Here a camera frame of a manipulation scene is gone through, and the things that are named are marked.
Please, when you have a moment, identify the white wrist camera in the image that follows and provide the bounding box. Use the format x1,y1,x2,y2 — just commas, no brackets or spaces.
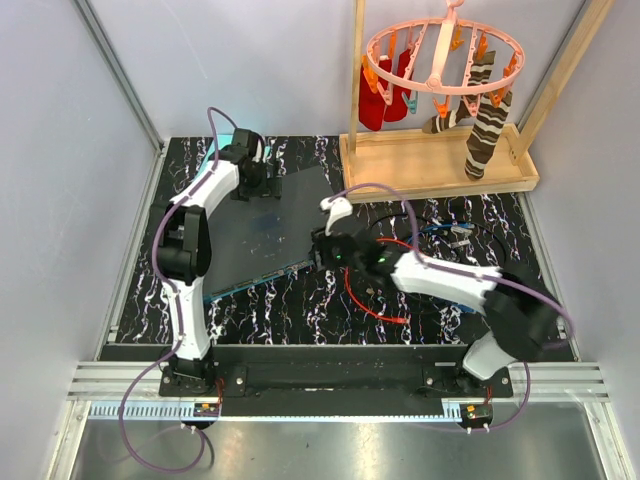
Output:
253,134,266,162
319,196,353,236

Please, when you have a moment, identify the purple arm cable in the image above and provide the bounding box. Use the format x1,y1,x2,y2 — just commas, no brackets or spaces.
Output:
329,182,576,434
117,105,238,473

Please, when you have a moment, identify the folded teal cloth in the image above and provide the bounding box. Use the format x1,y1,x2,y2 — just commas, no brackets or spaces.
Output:
205,134,271,163

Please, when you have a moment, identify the brown striped sock long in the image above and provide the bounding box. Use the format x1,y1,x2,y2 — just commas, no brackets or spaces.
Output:
465,91,513,180

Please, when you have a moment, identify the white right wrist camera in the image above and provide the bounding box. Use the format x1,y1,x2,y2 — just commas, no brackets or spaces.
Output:
319,196,353,236

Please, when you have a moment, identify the dark grey network switch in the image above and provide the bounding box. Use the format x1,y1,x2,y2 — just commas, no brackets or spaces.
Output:
203,166,333,303

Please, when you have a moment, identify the red sock left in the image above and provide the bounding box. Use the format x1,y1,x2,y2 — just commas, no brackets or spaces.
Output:
359,69,386,131

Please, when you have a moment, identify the wooden rack with tray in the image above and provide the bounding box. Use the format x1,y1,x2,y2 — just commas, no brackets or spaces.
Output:
339,1,613,203

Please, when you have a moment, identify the red cable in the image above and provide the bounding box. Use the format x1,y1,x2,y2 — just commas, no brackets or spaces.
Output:
344,236,416,326

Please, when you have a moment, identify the red sock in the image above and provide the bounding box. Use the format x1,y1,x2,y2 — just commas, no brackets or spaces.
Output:
384,49,411,123
359,69,386,131

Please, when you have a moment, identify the blue cable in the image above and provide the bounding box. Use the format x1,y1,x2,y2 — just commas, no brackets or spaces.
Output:
404,224,476,261

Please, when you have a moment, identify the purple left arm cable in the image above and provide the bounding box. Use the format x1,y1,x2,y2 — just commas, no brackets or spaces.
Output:
117,105,238,473

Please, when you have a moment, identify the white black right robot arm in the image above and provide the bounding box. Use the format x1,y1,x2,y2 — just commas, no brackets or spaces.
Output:
310,227,562,397

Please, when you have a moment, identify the pink round clip hanger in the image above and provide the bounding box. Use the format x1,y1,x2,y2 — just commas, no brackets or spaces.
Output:
361,1,526,117

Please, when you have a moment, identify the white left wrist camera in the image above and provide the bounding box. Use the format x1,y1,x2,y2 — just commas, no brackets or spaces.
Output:
253,134,266,162

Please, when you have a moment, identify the red sock right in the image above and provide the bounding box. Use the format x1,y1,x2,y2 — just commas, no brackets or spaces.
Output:
384,49,411,123

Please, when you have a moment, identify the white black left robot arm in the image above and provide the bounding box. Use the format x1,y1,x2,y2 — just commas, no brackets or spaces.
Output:
151,128,282,396

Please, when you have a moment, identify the black cable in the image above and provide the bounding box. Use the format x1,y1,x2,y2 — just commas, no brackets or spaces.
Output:
364,213,511,316

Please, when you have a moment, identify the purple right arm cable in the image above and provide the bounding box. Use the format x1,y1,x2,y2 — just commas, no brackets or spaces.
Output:
329,182,576,434

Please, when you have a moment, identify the brown striped sock rear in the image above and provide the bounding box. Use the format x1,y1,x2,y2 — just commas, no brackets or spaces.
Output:
422,50,496,134

